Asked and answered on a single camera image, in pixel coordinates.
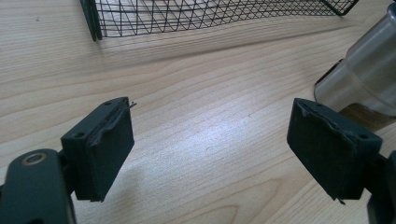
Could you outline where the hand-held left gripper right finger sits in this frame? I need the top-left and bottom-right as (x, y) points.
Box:
(286, 97), (383, 205)

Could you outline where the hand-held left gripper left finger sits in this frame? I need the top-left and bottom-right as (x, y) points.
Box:
(60, 96), (137, 203)

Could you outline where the stainless steel bottle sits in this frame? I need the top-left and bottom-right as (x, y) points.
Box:
(313, 2), (396, 118)

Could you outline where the black wire mesh basket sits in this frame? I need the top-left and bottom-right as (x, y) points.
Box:
(78, 0), (360, 42)

